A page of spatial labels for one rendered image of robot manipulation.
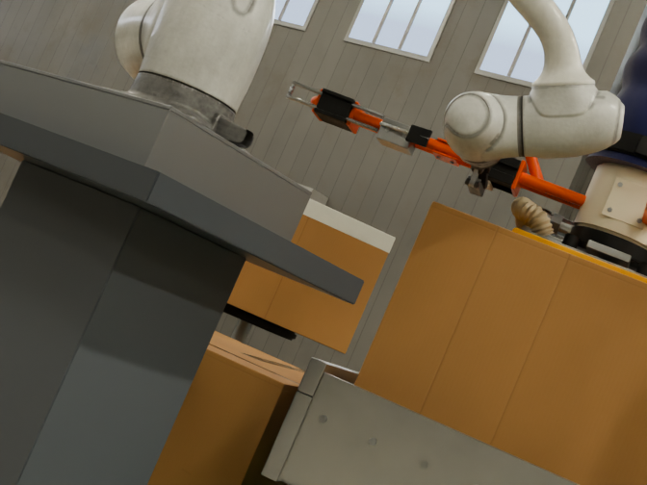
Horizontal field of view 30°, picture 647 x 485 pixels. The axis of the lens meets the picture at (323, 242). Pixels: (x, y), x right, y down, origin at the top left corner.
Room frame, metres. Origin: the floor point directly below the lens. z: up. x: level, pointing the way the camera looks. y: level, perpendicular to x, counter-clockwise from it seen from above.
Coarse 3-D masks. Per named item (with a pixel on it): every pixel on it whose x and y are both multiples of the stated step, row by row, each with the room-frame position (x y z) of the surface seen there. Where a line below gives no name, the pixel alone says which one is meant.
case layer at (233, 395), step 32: (224, 352) 2.33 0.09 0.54; (256, 352) 2.99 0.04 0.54; (192, 384) 2.21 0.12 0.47; (224, 384) 2.19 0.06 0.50; (256, 384) 2.18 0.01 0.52; (288, 384) 2.20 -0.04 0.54; (192, 416) 2.20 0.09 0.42; (224, 416) 2.18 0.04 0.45; (256, 416) 2.17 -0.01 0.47; (192, 448) 2.19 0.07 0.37; (224, 448) 2.18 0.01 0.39; (256, 448) 2.17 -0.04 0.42; (160, 480) 2.20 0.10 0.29; (192, 480) 2.19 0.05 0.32; (224, 480) 2.17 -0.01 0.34; (256, 480) 2.25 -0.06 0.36
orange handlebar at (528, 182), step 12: (360, 120) 2.36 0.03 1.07; (372, 120) 2.35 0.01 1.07; (432, 144) 2.31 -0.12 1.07; (444, 144) 2.31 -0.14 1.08; (444, 156) 2.31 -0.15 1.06; (456, 156) 2.30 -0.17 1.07; (528, 180) 2.26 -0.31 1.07; (540, 180) 2.26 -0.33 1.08; (540, 192) 2.30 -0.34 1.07; (552, 192) 2.25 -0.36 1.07; (564, 192) 2.24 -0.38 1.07; (576, 192) 2.24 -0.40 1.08; (576, 204) 2.25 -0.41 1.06
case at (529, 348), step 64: (448, 256) 2.12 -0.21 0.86; (512, 256) 2.09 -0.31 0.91; (576, 256) 2.06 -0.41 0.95; (384, 320) 2.13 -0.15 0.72; (448, 320) 2.10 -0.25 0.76; (512, 320) 2.07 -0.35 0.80; (576, 320) 2.05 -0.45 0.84; (640, 320) 2.02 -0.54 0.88; (384, 384) 2.12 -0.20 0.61; (448, 384) 2.09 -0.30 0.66; (512, 384) 2.06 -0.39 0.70; (576, 384) 2.03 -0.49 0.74; (640, 384) 2.01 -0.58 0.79; (512, 448) 2.05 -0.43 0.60; (576, 448) 2.02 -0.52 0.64; (640, 448) 1.99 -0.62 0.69
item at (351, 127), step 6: (318, 96) 2.38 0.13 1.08; (354, 102) 2.36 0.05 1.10; (354, 108) 2.36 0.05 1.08; (318, 114) 2.38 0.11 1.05; (324, 120) 2.42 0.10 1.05; (330, 120) 2.39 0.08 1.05; (336, 120) 2.37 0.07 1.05; (336, 126) 2.43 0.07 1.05; (342, 126) 2.40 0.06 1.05; (348, 126) 2.37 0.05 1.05; (354, 126) 2.40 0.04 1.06; (354, 132) 2.41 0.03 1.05
